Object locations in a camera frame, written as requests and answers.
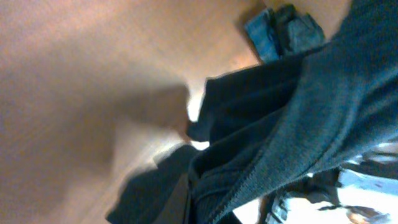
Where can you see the black nike t-shirt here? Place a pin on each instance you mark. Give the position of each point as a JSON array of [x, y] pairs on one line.
[[271, 125]]

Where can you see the blue denim jeans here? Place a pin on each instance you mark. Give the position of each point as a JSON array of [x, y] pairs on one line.
[[284, 32]]

